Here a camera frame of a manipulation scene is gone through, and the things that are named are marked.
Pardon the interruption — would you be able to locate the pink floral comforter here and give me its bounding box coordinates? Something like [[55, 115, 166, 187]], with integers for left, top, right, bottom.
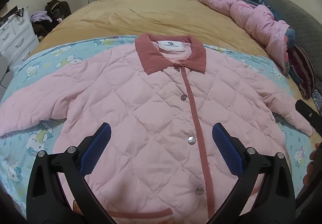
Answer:
[[197, 0, 296, 75]]

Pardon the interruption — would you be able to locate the tan bed sheet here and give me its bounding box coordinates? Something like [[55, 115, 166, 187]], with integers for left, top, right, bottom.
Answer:
[[28, 0, 320, 114]]

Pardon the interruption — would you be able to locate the purple clothes pile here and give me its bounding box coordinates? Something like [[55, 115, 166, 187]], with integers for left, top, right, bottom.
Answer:
[[30, 11, 52, 22]]

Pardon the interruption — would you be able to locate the grey quilted headboard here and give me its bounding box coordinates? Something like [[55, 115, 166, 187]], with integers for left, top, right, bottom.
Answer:
[[249, 0, 322, 71]]

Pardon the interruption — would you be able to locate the Hello Kitty blue blanket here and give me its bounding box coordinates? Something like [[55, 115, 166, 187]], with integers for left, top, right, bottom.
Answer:
[[0, 34, 314, 217]]

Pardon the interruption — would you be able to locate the white drawer chest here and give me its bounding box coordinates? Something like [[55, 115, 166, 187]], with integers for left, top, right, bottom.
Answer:
[[1, 8, 39, 69]]

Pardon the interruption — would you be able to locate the striped dark pillow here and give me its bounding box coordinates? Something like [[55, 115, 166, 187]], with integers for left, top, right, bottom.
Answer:
[[287, 45, 316, 99]]

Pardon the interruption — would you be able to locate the black backpack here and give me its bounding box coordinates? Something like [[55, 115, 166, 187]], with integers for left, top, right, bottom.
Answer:
[[45, 0, 71, 22]]

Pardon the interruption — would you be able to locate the pink quilted jacket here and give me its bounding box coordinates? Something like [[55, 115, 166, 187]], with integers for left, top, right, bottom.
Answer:
[[0, 33, 314, 224]]

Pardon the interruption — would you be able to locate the person's right hand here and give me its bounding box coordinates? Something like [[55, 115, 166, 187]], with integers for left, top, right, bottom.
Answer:
[[303, 143, 321, 186]]

